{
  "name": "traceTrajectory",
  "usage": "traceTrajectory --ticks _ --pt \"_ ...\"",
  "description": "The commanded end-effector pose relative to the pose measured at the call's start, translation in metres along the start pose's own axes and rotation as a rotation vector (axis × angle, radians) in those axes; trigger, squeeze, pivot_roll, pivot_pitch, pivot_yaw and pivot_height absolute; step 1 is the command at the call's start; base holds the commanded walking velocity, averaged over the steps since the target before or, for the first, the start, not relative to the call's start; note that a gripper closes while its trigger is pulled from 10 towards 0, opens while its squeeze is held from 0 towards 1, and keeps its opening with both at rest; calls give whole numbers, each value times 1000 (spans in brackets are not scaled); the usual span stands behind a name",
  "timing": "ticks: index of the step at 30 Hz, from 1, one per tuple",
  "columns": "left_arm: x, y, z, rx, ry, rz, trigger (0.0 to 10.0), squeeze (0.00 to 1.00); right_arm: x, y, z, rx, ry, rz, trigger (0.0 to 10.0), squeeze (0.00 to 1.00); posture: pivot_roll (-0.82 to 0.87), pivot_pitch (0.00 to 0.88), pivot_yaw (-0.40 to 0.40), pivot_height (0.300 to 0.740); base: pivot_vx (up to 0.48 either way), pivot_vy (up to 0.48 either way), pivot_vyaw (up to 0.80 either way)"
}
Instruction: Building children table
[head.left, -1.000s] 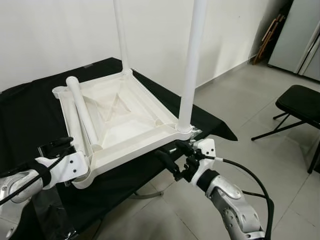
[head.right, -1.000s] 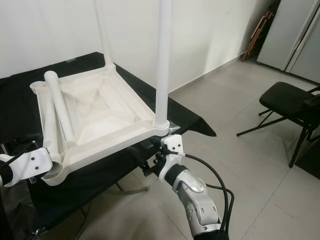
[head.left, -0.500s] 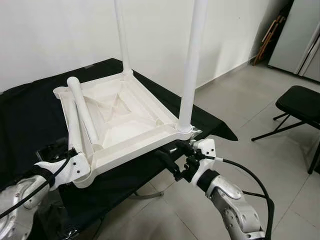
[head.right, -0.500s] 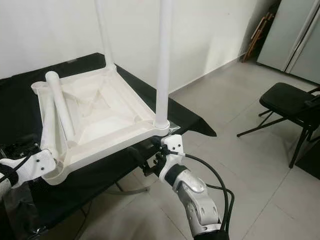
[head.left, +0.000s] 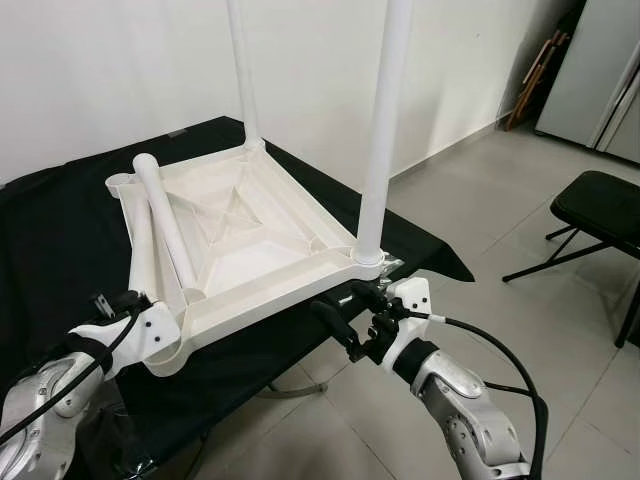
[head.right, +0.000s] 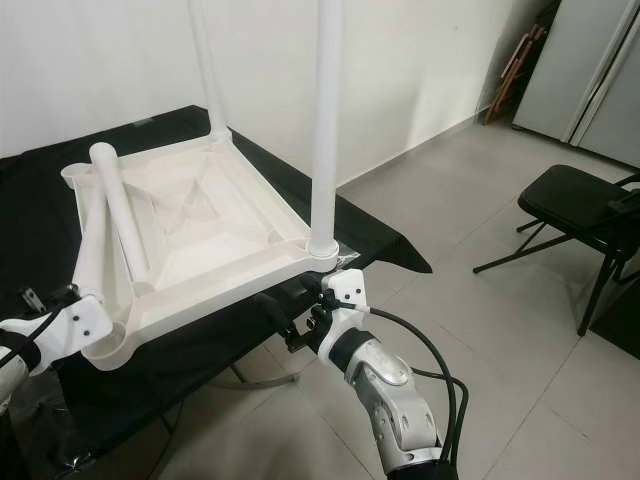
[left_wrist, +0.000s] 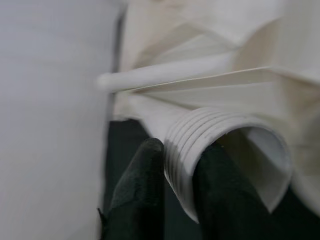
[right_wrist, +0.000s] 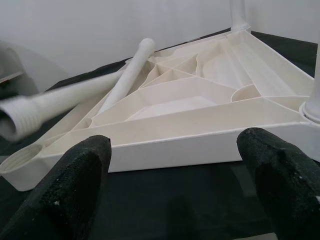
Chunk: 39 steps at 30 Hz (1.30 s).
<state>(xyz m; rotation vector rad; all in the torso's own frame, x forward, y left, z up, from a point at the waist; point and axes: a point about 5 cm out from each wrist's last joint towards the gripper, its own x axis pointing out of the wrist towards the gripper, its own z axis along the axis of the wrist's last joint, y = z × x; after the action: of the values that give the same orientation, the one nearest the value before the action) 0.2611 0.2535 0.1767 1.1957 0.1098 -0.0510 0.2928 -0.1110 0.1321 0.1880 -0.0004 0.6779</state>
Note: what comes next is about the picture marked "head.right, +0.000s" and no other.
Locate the brown wooden folded frame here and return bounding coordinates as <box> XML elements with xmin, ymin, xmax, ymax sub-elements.
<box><xmin>485</xmin><ymin>25</ymin><xmax>552</xmax><ymax>127</ymax></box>

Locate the grey curved table foot bar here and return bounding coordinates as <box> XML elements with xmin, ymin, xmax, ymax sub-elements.
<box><xmin>228</xmin><ymin>364</ymin><xmax>302</xmax><ymax>392</ymax></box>

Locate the grey tall cabinet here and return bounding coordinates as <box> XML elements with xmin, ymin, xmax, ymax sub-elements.
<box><xmin>512</xmin><ymin>0</ymin><xmax>640</xmax><ymax>170</ymax></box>

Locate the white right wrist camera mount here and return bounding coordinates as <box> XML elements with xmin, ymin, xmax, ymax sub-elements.
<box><xmin>320</xmin><ymin>268</ymin><xmax>369</xmax><ymax>347</ymax></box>

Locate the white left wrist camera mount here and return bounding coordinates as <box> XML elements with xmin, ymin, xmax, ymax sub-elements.
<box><xmin>0</xmin><ymin>293</ymin><xmax>133</xmax><ymax>377</ymax></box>

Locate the shiny clear tape patch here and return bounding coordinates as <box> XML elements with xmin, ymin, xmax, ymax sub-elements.
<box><xmin>335</xmin><ymin>250</ymin><xmax>365</xmax><ymax>272</ymax></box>

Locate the black folding chair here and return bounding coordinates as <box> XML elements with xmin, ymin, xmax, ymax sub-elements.
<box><xmin>472</xmin><ymin>165</ymin><xmax>640</xmax><ymax>337</ymax></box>

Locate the white plastic children table top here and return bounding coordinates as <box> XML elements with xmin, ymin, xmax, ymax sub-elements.
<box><xmin>60</xmin><ymin>130</ymin><xmax>347</xmax><ymax>372</ymax></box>

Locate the black tablecloth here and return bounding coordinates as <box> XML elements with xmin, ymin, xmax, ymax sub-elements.
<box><xmin>0</xmin><ymin>104</ymin><xmax>434</xmax><ymax>480</ymax></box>

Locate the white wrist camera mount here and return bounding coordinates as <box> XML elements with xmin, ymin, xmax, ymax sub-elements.
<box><xmin>320</xmin><ymin>268</ymin><xmax>369</xmax><ymax>347</ymax></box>
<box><xmin>0</xmin><ymin>293</ymin><xmax>133</xmax><ymax>377</ymax></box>

